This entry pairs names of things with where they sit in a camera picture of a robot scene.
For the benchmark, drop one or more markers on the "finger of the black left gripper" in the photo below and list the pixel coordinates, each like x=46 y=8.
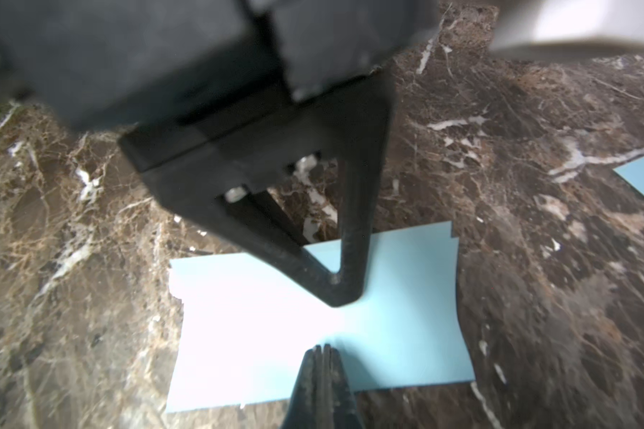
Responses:
x=215 y=167

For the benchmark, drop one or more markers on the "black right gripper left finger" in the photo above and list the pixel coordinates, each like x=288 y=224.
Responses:
x=302 y=410

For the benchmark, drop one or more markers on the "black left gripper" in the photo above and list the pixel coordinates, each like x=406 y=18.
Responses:
x=99 y=64

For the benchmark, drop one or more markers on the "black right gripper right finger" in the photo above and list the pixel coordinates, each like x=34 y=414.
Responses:
x=339 y=406

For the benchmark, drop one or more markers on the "white square paper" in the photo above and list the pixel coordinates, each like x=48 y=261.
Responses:
x=247 y=327

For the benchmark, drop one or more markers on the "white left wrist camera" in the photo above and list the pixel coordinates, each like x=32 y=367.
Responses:
x=557 y=31

